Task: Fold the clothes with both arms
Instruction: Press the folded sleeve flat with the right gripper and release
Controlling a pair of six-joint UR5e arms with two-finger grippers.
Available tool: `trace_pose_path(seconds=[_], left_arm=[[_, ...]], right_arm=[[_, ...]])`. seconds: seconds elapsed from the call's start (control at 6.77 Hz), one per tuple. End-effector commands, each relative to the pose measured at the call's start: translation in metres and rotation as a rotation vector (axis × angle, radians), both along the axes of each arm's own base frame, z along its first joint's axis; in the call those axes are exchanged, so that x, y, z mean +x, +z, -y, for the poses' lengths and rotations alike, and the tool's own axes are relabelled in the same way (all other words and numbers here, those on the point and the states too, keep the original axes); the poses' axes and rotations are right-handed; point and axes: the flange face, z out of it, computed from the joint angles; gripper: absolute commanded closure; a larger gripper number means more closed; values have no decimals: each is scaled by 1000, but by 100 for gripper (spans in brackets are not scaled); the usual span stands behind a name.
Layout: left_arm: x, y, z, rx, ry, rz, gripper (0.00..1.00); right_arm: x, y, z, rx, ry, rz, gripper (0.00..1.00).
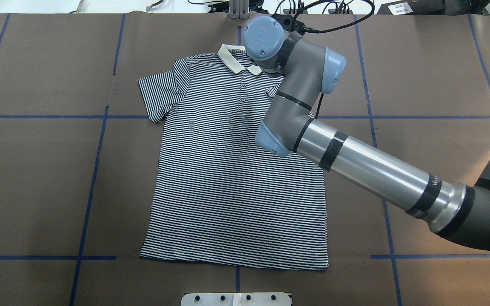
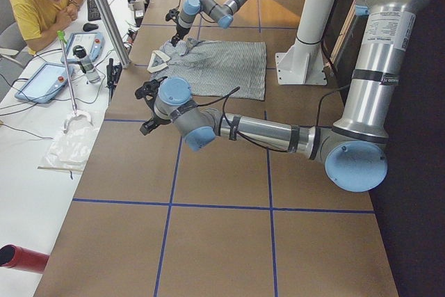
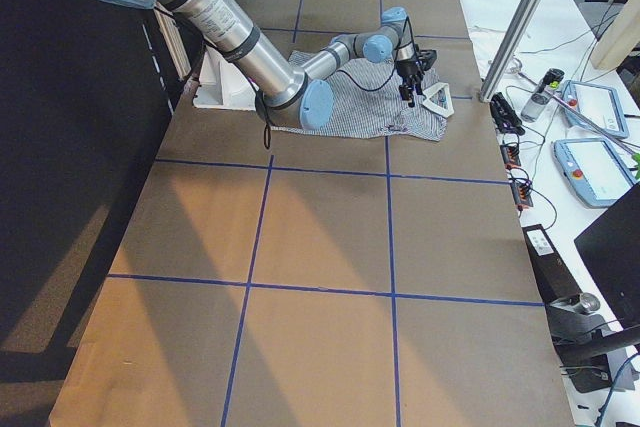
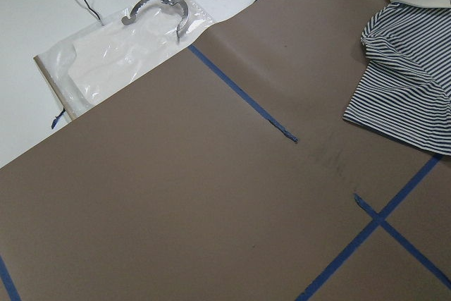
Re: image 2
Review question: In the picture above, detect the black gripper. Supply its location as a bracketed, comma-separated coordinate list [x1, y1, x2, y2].
[170, 26, 188, 46]
[140, 100, 171, 135]

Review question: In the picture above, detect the striped polo shirt white collar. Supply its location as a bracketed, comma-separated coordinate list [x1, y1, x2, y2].
[147, 38, 266, 101]

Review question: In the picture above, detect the black spare gripper on table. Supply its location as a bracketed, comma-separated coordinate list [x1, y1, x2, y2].
[106, 58, 122, 103]

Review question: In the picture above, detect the far blue teach pendant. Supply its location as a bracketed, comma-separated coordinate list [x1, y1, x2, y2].
[65, 31, 104, 63]

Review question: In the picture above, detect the blue teach pendant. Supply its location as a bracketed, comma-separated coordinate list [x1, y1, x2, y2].
[15, 63, 67, 104]
[65, 31, 104, 63]

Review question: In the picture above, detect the black keyboard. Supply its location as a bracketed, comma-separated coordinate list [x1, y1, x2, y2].
[86, 0, 101, 22]

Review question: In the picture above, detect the clear plastic bag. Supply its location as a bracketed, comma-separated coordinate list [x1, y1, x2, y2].
[38, 111, 104, 173]

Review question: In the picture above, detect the black computer mouse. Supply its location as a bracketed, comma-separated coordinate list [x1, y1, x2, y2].
[83, 22, 99, 32]

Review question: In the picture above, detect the brown paper table cover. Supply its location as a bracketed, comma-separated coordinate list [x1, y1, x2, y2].
[35, 0, 397, 296]

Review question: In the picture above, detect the clear water bottle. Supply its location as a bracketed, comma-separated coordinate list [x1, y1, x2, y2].
[72, 45, 101, 83]

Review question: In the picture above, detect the near blue teach pendant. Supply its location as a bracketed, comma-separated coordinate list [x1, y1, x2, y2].
[15, 63, 67, 104]

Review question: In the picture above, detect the metal reacher grabber tool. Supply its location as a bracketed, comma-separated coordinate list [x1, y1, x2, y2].
[57, 31, 92, 134]

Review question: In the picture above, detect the person in yellow shirt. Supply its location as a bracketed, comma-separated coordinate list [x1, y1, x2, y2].
[9, 0, 84, 55]

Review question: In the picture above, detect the red cylinder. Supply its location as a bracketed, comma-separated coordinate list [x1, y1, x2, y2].
[1, 244, 49, 274]

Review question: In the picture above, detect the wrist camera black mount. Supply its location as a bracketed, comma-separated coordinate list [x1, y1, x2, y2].
[165, 8, 179, 23]
[135, 77, 165, 99]

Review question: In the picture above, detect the aluminium frame post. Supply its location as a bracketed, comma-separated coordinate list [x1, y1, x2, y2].
[95, 0, 131, 69]

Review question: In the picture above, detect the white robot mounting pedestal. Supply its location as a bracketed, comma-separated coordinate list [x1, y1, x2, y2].
[275, 0, 334, 86]

